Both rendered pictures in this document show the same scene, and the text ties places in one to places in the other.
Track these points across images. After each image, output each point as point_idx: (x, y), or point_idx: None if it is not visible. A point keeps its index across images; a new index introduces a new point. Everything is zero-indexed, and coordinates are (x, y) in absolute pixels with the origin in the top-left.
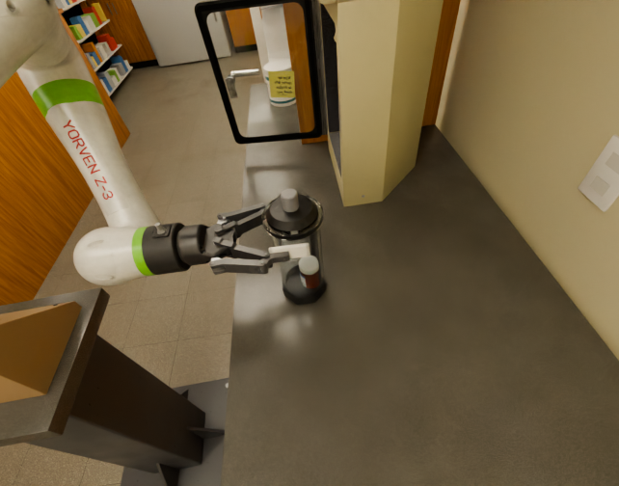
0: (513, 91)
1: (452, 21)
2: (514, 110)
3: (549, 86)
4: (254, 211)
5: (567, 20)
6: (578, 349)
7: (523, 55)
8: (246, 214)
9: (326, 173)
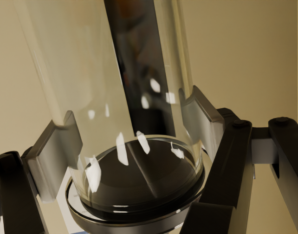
0: (253, 42)
1: None
2: (242, 30)
3: (217, 68)
4: (280, 181)
5: (230, 104)
6: None
7: (259, 68)
8: (292, 203)
9: None
